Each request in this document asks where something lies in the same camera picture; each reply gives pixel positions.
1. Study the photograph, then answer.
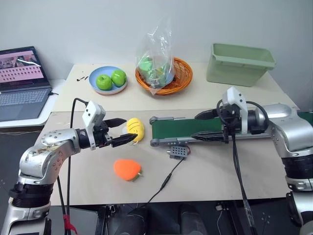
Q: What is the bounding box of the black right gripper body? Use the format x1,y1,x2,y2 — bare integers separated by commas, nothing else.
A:
217,103,242,144

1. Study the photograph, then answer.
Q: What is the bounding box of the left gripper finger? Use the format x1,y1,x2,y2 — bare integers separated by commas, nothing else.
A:
111,134,139,148
104,117,128,128

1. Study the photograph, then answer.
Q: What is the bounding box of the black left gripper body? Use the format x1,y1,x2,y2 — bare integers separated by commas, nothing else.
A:
94,119,114,149

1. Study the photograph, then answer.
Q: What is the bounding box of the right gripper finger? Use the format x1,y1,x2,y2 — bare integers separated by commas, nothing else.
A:
196,109,220,120
192,131,225,142

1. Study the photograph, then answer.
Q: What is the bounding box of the green conveyor belt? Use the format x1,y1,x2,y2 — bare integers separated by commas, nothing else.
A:
149,111,313,147

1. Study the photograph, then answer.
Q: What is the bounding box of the grey control box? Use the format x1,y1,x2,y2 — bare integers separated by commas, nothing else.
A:
167,146,192,162

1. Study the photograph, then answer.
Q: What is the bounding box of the yellow toy corn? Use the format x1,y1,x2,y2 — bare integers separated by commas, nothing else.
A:
121,117,145,142

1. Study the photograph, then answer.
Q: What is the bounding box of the orange toy carrot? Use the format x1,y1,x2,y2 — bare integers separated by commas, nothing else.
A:
113,159,143,182

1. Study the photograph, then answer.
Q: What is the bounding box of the green apple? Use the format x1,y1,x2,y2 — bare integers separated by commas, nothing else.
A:
95,74,113,91
111,70,128,87

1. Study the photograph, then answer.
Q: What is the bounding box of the blue plate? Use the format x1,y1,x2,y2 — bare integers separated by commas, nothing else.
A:
89,66,129,95

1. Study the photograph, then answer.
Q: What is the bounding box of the orange woven basket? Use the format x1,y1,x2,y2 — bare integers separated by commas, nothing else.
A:
134,57,194,95

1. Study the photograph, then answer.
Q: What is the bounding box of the green plastic bin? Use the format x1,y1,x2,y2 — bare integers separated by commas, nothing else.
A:
206,43,277,88

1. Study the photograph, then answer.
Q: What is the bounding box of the green plastic toy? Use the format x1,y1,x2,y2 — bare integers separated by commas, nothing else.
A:
136,56,154,71

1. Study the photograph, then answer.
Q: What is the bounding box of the clear plastic bag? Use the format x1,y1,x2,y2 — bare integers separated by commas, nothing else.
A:
135,16,176,96

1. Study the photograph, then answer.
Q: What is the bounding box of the red tape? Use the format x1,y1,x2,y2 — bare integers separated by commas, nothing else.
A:
63,214,78,233

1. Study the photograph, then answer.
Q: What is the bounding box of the grey laptop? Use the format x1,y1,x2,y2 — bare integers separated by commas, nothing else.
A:
0,46,53,122

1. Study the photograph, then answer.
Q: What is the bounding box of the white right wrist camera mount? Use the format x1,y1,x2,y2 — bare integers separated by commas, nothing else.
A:
226,86,248,134

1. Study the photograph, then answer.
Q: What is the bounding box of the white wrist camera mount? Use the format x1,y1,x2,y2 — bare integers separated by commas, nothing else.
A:
226,86,248,134
82,100,106,150

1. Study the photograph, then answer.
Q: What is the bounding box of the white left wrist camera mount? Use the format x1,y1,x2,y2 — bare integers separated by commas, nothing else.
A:
82,100,106,150

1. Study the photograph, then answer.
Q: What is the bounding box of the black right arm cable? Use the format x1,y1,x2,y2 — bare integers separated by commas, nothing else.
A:
216,100,269,235

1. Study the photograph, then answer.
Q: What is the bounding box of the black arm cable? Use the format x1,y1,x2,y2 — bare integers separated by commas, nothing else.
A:
57,97,89,235
216,100,269,235

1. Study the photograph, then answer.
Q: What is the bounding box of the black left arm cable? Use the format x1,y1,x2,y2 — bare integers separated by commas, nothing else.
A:
57,97,89,235

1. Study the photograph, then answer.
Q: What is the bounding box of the thin black power cable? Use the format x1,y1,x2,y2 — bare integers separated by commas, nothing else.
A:
146,158,186,204

